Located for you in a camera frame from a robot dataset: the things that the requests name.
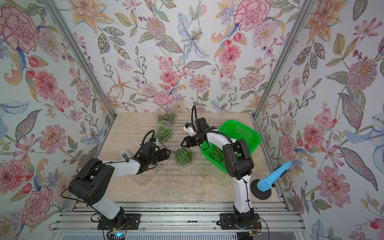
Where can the right aluminium corner post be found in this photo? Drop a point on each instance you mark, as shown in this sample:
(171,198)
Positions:
(302,16)

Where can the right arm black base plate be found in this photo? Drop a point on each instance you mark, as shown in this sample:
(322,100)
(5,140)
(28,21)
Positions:
(232,222)

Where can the left aluminium corner post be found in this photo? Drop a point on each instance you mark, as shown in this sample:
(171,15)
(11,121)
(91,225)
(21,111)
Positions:
(68,36)

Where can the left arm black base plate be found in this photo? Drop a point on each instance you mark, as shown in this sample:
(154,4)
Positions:
(126,222)

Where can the clear pepper container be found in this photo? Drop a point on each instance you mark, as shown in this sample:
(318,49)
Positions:
(169,117)
(183,156)
(163,132)

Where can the far clear pepper container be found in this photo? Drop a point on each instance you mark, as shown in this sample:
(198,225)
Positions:
(169,117)

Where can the blue toy microphone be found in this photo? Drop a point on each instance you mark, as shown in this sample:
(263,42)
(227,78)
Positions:
(266,183)

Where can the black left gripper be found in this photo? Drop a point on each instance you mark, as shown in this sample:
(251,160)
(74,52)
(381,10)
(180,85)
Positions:
(164,155)

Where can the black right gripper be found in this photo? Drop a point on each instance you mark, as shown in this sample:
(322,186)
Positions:
(189,141)

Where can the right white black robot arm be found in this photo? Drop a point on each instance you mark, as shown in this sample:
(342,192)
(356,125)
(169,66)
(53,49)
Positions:
(237,158)

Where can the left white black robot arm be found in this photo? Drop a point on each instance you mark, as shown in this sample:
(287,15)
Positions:
(91,182)

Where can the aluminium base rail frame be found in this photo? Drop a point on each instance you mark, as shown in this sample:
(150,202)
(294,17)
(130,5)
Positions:
(157,217)

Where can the black round microphone stand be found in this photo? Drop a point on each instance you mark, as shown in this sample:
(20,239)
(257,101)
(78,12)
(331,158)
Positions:
(258,193)

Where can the aluminium corner post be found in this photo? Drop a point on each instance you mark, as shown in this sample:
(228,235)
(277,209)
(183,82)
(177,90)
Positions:
(68,36)
(302,16)

